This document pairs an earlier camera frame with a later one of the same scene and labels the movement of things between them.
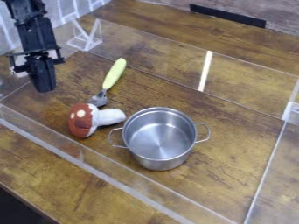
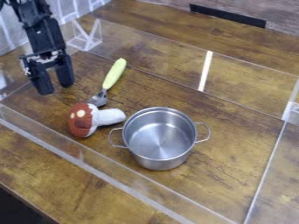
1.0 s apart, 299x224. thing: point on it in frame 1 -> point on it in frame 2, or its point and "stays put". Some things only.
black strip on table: (224, 15) stays put
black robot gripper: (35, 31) -> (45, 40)
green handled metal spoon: (100, 98) stays put
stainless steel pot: (160, 135) stays put
